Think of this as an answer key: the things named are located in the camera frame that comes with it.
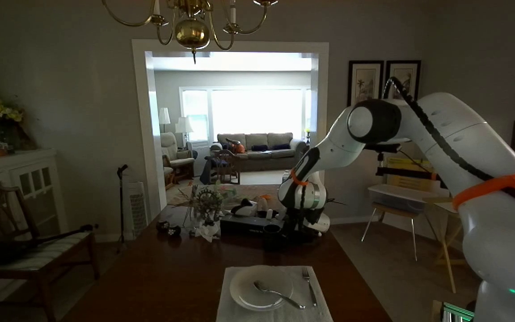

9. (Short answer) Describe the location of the framed picture pair left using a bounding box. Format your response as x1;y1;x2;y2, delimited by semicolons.
347;60;383;105

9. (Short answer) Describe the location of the grey sofa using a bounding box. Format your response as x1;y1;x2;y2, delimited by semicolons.
215;132;310;171

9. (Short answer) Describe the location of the framed picture pair right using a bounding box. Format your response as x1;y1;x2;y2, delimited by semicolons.
385;59;421;98

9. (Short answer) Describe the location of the white cabinet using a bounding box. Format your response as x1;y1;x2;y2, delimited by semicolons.
0;148;68;234

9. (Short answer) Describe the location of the yellow flower bouquet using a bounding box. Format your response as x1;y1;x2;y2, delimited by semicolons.
0;96;31;150

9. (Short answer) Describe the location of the white plate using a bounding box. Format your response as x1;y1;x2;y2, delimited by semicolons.
229;264;294;311

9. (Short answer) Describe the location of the black microphone stand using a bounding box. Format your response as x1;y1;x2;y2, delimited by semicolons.
117;164;129;254

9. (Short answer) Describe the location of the silver knife on napkin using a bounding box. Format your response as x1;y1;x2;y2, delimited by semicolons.
302;268;319;307

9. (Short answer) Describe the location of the brass chandelier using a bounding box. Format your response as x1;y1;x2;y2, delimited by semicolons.
100;0;279;57

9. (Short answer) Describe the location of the framed picture pair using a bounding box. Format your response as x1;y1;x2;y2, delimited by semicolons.
347;60;383;105
385;59;421;98

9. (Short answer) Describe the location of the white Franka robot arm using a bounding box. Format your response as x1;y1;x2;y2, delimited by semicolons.
279;93;515;322

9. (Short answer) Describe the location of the white VR headset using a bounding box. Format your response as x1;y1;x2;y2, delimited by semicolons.
304;209;331;232

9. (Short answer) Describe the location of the silver fork on plate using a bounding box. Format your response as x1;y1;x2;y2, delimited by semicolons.
252;280;308;309

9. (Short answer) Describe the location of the wooden chair with cushion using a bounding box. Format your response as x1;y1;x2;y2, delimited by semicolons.
0;184;100;322

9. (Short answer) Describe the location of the black keyboard case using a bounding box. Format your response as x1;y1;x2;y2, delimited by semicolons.
220;216;283;236

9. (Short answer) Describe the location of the white side table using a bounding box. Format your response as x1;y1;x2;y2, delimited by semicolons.
361;184;465;291

